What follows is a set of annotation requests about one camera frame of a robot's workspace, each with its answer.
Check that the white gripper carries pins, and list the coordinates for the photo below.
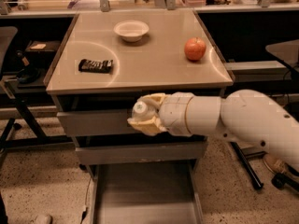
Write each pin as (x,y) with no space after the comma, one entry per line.
(174,113)

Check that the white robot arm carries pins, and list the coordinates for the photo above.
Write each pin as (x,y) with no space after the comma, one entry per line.
(245,115)

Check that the top grey drawer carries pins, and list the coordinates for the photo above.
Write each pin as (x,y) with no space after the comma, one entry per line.
(93,122)

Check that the middle grey drawer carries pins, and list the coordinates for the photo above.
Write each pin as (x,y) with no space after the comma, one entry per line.
(141,153)

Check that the grey drawer cabinet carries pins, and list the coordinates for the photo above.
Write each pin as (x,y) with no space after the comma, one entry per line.
(155,63)

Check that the open bottom grey drawer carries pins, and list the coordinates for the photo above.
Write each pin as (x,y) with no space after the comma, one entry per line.
(145,193)

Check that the red apple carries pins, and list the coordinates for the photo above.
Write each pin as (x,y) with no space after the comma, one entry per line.
(195,48)

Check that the dark snack bar packet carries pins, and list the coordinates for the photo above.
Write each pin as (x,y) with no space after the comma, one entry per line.
(89,66)

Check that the white bowl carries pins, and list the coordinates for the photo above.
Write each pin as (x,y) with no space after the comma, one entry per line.
(131,31)

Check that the black metal floor bar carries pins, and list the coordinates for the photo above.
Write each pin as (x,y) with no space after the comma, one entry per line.
(255,180)

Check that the tan shoe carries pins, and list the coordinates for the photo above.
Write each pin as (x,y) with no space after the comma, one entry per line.
(275,165)

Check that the black table frame left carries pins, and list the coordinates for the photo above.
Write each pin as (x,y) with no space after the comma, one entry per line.
(28,104)

